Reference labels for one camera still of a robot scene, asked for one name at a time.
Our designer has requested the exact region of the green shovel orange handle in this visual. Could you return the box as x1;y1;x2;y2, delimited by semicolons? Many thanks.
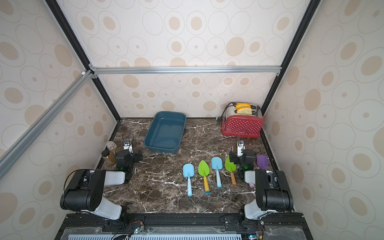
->
225;157;237;186

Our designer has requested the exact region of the light blue shovel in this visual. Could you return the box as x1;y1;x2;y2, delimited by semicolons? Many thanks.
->
212;157;223;188
183;164;195;197

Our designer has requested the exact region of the green shovel yellow handle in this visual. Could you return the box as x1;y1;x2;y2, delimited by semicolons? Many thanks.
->
198;160;210;194

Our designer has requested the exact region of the teal plastic storage box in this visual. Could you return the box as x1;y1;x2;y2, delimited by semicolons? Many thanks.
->
144;111;187;154

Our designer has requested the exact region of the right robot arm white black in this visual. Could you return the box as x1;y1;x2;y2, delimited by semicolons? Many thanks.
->
226;149;294;220

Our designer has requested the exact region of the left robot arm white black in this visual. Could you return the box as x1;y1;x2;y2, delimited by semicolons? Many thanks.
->
60;150;143;224

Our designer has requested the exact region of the clear glass bottle back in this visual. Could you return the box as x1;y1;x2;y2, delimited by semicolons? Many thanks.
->
106;141;118;156

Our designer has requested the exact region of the red polka dot toaster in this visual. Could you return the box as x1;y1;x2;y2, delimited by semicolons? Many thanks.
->
221;102;265;138

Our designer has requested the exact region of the yellow toast slice front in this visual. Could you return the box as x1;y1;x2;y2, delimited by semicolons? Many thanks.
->
236;107;253;115

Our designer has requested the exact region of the yellow toast slice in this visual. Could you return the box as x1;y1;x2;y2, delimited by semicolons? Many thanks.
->
236;107;253;115
236;103;251;109

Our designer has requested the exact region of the yellow toast slice back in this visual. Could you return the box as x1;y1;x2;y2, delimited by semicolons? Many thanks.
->
236;103;251;109

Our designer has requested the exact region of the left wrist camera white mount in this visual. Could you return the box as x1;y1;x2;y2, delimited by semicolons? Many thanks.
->
123;141;133;153

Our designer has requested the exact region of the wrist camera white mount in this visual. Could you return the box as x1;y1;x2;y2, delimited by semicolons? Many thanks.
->
123;141;133;153
237;141;245;157

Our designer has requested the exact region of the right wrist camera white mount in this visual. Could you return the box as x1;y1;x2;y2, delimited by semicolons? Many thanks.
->
237;141;245;157

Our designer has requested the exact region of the black toaster power cable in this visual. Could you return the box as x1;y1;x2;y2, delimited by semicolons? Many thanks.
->
216;101;238;122

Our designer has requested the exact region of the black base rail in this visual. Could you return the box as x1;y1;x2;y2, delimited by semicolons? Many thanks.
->
55;213;313;240

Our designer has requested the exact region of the horizontal aluminium frame bar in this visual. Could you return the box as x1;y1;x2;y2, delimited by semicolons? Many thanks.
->
92;66;282;75

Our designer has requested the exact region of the left diagonal aluminium frame bar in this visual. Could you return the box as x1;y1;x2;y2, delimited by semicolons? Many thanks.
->
1;70;93;178

